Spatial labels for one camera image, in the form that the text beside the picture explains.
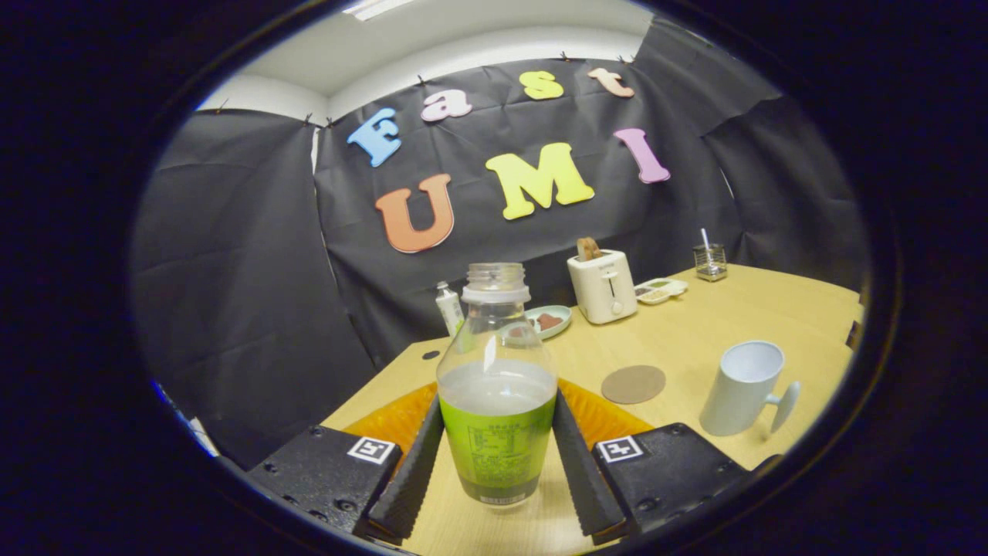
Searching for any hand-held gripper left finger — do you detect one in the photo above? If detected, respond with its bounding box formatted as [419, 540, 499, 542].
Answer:
[247, 384, 446, 541]

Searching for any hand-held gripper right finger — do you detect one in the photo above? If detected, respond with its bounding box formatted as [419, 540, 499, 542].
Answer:
[552, 378, 753, 539]

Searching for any green label juice bottle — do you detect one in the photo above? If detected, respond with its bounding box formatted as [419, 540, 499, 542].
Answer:
[436, 263, 559, 510]

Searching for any round brown coaster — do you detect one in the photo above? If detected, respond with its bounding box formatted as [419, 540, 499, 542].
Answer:
[601, 364, 667, 405]

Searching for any white cup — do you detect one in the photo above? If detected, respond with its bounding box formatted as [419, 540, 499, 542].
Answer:
[699, 341, 802, 438]

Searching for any slim white green bottle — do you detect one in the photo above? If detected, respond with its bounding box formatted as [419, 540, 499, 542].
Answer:
[435, 280, 466, 337]

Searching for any pale green plate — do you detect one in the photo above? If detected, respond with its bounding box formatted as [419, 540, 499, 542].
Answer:
[525, 304, 574, 341]

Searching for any wooden table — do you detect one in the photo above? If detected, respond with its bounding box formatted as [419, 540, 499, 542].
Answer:
[320, 264, 865, 556]

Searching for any white toaster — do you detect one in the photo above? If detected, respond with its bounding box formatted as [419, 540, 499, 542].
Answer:
[567, 249, 639, 325]

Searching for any white divided sauce tray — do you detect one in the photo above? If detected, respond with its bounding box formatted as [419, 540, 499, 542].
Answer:
[634, 277, 689, 306]

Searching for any black backdrop cloth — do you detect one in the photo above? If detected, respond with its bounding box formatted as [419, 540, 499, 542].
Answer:
[130, 15, 869, 470]

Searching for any ceiling light panel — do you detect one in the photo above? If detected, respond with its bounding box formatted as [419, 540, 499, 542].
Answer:
[343, 0, 418, 22]

